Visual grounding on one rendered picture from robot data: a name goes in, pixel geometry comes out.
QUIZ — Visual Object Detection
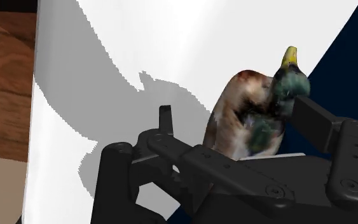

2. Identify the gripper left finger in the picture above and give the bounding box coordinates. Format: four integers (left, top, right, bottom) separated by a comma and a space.
90, 105, 295, 224

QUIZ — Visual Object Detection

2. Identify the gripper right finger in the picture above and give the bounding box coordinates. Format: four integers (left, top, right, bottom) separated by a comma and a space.
291, 95, 358, 209

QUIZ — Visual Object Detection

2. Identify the mallard duck figure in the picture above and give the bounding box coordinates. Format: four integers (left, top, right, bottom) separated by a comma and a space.
202, 45, 312, 161

